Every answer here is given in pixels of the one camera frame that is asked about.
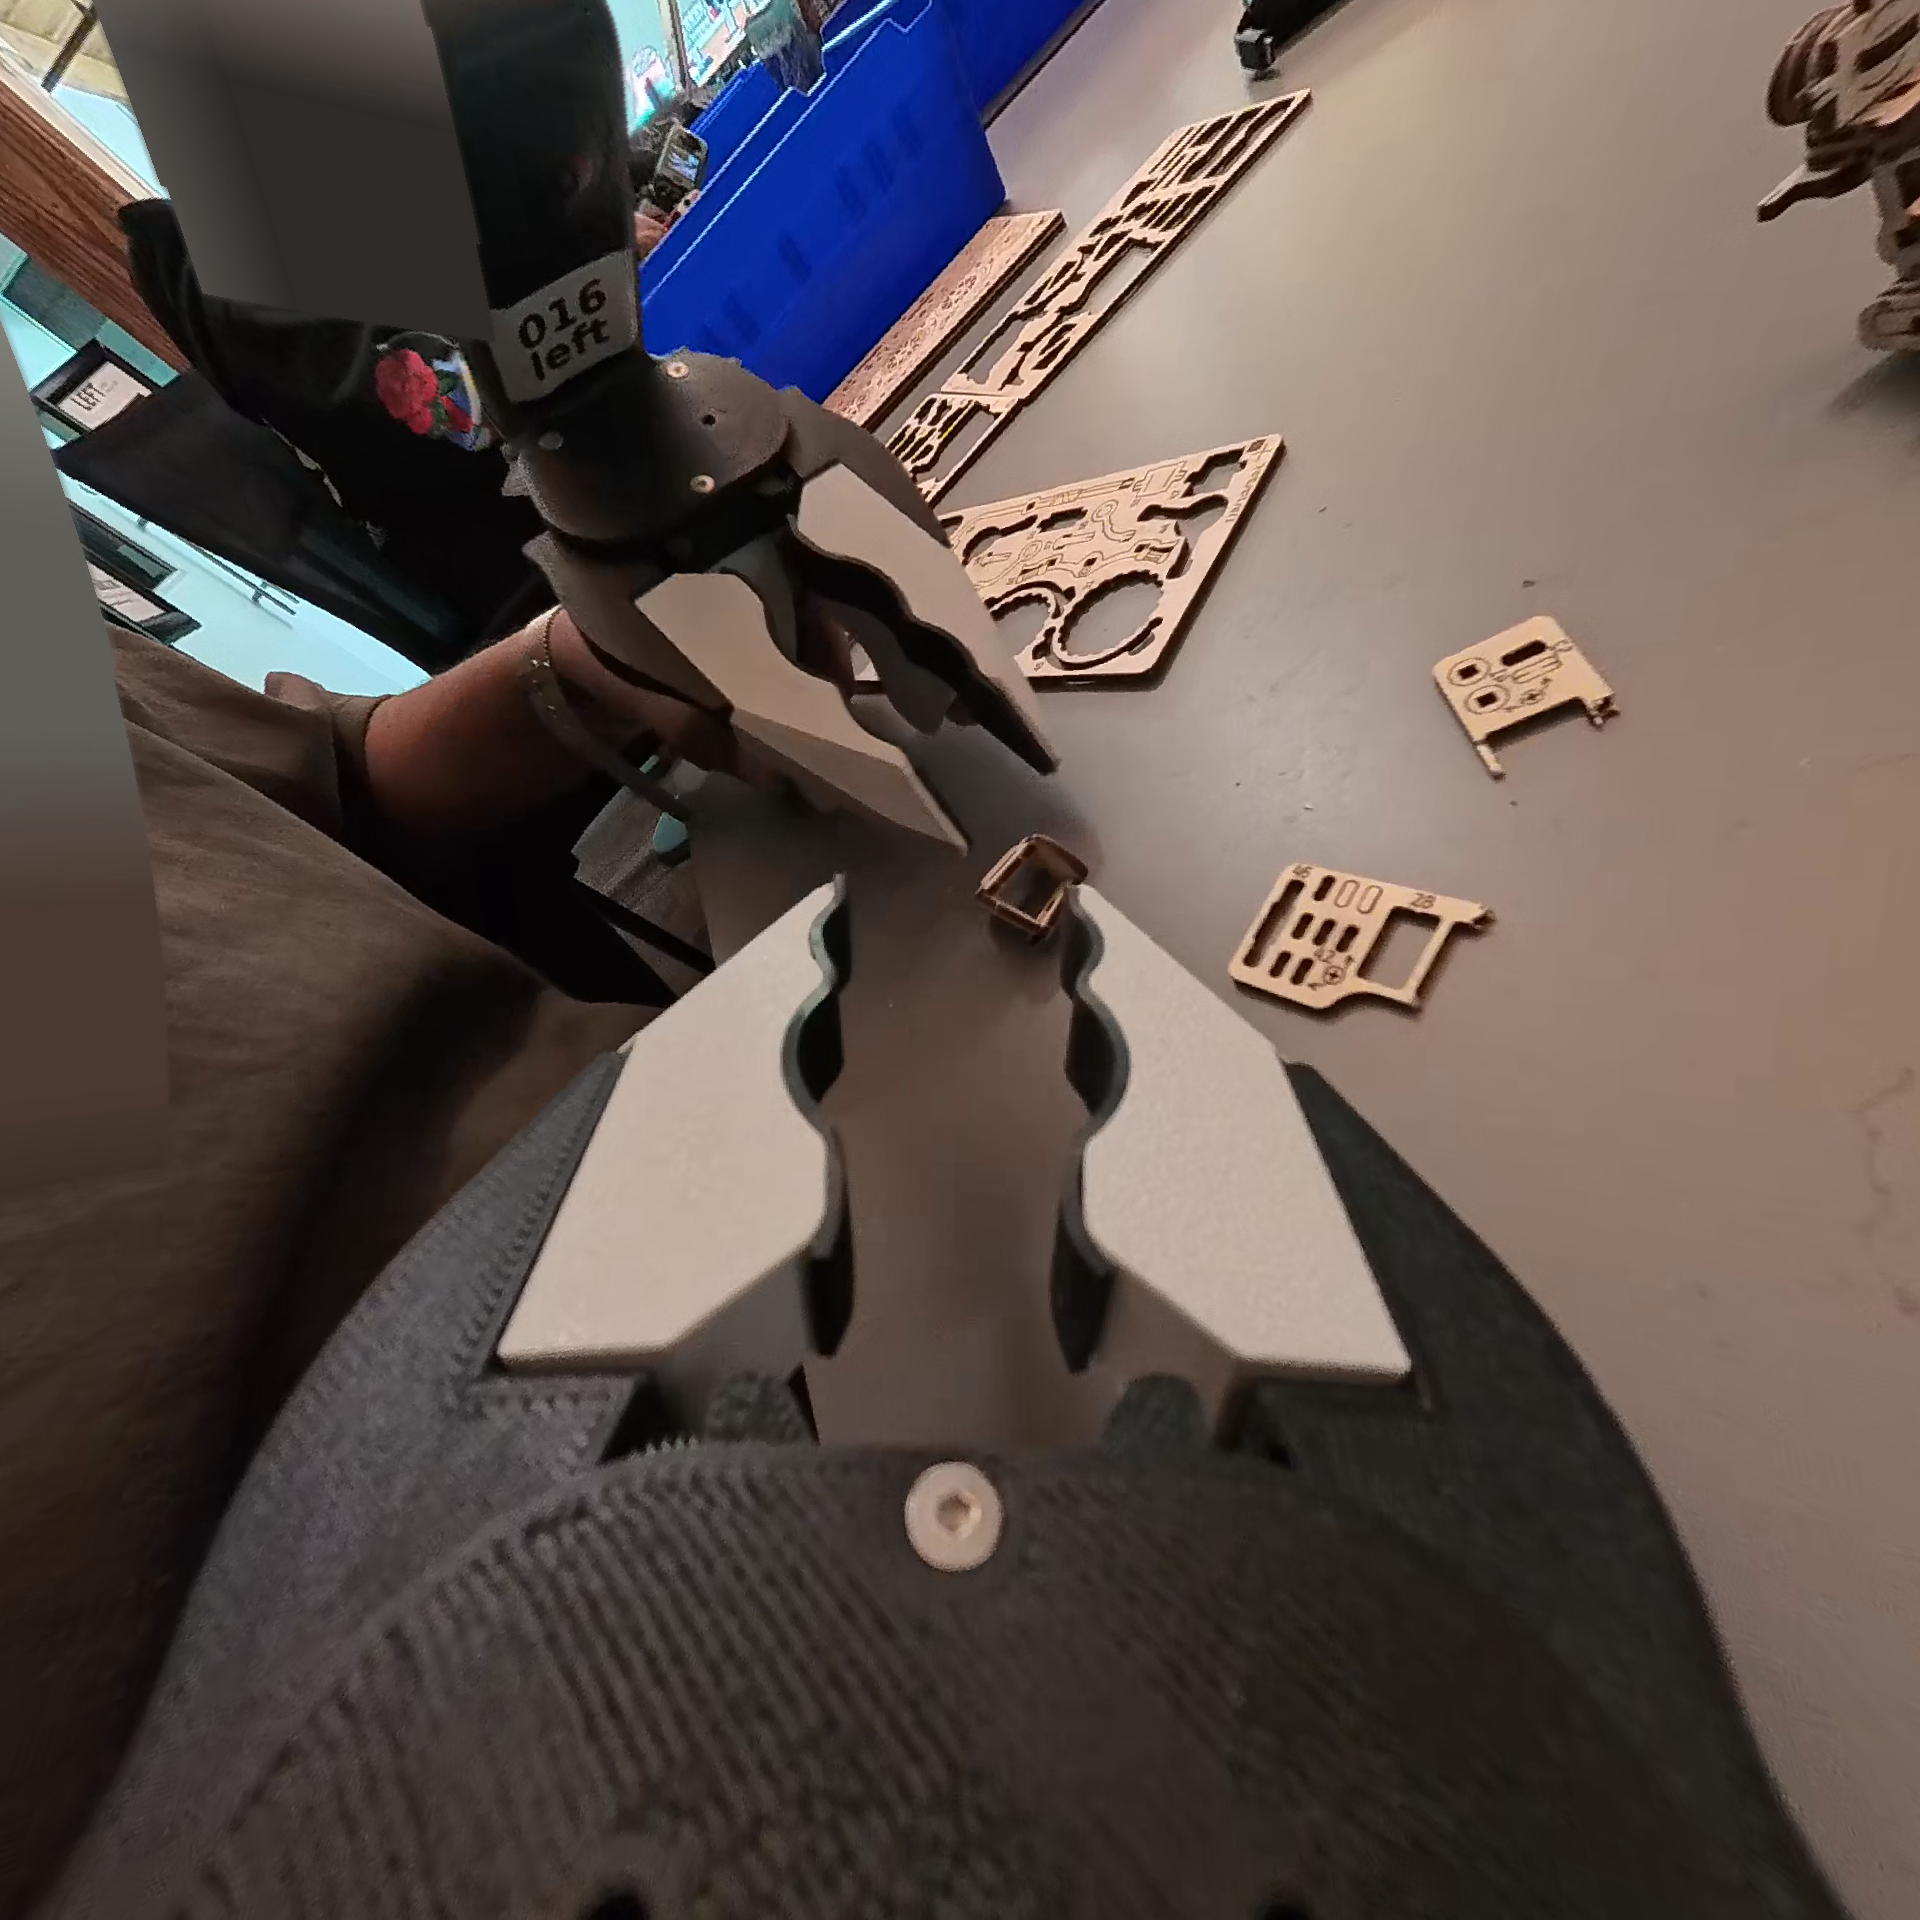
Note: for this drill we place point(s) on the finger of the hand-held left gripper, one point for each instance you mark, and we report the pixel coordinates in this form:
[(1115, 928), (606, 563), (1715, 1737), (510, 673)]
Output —
[(915, 585), (750, 659)]

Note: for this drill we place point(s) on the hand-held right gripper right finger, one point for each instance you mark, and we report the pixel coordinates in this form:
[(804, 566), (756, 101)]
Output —
[(1229, 1214)]

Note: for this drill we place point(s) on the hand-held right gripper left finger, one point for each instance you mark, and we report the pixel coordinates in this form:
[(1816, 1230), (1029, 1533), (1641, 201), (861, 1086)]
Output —
[(674, 1200)]

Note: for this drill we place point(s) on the small wooden model assembly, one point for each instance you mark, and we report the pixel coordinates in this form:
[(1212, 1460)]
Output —
[(1005, 915)]

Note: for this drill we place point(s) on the person's left forearm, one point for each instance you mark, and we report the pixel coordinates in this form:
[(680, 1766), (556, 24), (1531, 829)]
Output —
[(450, 750)]

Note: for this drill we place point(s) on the grey desk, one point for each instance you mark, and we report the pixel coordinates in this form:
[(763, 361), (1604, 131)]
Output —
[(1575, 1200)]

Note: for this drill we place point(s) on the person's left hand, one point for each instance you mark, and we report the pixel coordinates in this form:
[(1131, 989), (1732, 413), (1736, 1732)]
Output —
[(628, 718)]

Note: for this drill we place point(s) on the small wooden piece slotted grid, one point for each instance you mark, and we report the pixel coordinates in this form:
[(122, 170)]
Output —
[(1263, 949)]

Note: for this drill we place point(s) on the engraved wooden board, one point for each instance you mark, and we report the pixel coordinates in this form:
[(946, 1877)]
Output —
[(945, 315)]

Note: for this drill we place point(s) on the long wooden parts sheet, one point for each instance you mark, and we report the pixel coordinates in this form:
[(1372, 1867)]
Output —
[(1050, 345)]

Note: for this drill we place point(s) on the wooden parts sheet gear cutouts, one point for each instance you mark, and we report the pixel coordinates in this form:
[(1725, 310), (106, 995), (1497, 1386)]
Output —
[(1199, 511)]

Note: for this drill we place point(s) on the black cloth with rose print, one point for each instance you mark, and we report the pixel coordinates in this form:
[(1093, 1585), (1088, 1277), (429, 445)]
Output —
[(300, 451)]

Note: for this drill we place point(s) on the person's brown clothing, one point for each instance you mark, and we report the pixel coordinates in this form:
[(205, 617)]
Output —
[(376, 1049)]

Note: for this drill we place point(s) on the blue plastic bin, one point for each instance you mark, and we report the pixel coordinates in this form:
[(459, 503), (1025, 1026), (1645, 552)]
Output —
[(1020, 46), (840, 226)]

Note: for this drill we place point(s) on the framed black-white marker sign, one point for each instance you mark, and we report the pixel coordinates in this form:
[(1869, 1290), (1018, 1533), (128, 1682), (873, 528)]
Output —
[(92, 391)]

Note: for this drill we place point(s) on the small wooden piece round holes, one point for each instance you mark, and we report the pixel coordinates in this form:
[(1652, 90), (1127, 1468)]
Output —
[(1499, 682)]

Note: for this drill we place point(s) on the black stand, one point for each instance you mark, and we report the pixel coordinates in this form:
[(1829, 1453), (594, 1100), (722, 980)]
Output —
[(1290, 31)]

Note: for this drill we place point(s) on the large wooden gear model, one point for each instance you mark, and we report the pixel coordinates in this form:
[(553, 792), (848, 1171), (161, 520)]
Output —
[(1845, 121)]

